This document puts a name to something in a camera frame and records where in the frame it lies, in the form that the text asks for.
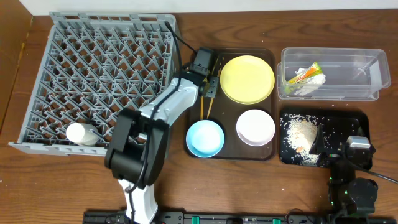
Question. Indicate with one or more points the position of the dark brown serving tray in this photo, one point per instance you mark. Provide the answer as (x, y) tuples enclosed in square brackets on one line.
[(226, 112)]

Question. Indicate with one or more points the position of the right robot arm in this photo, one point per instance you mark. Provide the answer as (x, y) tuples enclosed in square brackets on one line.
[(352, 198)]

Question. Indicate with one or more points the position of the grey plastic dish rack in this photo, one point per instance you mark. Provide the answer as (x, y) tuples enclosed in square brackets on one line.
[(93, 66)]

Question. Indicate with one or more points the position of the clear plastic waste bin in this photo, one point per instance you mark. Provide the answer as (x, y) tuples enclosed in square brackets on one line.
[(351, 74)]

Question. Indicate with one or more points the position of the white tissue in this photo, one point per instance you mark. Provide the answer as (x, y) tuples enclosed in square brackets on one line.
[(311, 84)]

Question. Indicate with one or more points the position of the white bowl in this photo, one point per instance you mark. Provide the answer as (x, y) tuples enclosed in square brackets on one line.
[(255, 127)]

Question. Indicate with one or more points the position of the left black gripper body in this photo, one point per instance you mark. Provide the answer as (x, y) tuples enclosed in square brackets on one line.
[(212, 86)]

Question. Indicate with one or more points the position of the white paper cup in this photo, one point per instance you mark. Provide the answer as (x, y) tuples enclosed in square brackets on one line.
[(82, 134)]

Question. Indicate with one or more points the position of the yellow round plate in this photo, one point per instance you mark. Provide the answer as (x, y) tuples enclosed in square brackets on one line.
[(247, 79)]

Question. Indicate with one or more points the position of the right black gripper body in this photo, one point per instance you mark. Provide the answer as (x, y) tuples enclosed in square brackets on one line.
[(331, 154)]

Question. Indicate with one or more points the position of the green orange snack wrapper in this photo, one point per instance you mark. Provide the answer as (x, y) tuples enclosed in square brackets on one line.
[(303, 75)]

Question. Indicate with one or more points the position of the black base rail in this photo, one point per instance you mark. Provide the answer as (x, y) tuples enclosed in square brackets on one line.
[(188, 218)]

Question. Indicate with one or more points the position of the black waste tray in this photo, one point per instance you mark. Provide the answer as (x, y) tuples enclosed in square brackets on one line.
[(363, 130)]

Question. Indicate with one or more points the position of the light blue bowl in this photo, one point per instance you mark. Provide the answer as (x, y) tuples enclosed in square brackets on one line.
[(205, 139)]

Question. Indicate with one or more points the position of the rice food scraps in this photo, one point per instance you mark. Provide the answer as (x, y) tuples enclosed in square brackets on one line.
[(298, 132)]

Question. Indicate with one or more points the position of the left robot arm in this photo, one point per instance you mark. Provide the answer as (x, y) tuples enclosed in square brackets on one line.
[(140, 138)]

